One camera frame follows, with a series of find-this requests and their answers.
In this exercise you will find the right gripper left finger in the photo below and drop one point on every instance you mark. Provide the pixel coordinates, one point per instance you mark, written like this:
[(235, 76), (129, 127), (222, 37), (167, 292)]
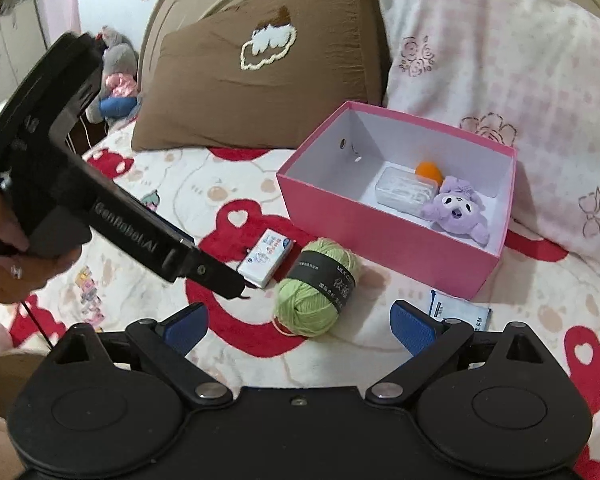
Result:
[(163, 348)]

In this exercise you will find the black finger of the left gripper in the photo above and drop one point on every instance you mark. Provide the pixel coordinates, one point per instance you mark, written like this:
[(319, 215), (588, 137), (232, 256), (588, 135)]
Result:
[(212, 274)]

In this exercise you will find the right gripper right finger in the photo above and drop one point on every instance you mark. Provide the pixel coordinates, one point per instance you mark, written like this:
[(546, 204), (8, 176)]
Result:
[(432, 345)]

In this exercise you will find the blue white wipes pack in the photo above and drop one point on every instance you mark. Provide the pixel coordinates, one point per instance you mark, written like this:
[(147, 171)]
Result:
[(443, 306)]

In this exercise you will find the small white carton box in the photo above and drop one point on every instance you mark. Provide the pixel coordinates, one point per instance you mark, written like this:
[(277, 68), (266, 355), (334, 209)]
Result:
[(265, 258)]

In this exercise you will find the green yarn ball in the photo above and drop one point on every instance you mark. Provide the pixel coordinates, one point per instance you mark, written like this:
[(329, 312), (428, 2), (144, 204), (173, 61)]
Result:
[(310, 298)]

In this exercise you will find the purple plush toy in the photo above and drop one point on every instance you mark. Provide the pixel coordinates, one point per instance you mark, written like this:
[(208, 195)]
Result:
[(458, 210)]

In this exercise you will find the person's left hand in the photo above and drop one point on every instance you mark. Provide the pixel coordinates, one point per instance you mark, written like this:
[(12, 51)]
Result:
[(20, 273)]

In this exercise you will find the red white patterned blanket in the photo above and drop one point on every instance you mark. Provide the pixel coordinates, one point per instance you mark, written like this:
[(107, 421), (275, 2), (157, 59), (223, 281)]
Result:
[(226, 199)]

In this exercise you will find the grey plush toy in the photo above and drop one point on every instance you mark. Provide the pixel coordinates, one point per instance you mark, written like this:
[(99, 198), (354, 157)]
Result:
[(118, 94)]

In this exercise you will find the pink cardboard box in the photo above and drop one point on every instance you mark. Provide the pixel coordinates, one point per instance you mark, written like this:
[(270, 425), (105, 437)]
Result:
[(328, 187)]

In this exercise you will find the clear plastic case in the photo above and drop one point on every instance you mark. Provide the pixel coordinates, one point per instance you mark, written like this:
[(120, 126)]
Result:
[(404, 191)]

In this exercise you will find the orange ball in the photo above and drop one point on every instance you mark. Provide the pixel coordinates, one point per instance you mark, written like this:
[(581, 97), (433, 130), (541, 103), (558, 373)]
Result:
[(430, 170)]

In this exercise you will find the brown pillow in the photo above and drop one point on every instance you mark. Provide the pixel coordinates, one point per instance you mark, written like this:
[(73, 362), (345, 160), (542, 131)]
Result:
[(263, 74)]

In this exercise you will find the pink white checkered pillow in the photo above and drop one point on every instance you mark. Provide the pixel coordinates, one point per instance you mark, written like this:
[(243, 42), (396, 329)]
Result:
[(523, 73)]

